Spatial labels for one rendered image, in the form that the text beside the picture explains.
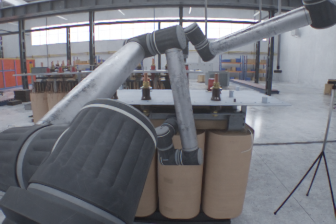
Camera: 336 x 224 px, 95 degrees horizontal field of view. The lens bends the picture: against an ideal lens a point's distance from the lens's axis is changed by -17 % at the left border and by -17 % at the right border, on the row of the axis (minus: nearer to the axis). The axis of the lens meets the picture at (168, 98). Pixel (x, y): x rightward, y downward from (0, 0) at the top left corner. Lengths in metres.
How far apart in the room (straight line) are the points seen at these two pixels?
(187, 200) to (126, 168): 1.53
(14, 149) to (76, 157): 0.21
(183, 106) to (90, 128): 0.77
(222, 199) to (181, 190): 0.39
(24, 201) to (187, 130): 0.92
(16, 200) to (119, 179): 0.14
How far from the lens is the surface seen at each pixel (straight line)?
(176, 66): 1.03
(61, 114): 0.61
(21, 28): 14.01
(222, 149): 1.59
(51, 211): 0.27
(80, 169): 0.31
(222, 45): 1.22
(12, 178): 0.49
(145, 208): 1.95
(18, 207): 0.30
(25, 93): 10.78
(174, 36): 1.02
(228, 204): 1.92
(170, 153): 1.18
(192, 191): 1.78
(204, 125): 1.62
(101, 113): 0.36
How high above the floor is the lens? 1.62
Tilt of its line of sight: 10 degrees down
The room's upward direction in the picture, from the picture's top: straight up
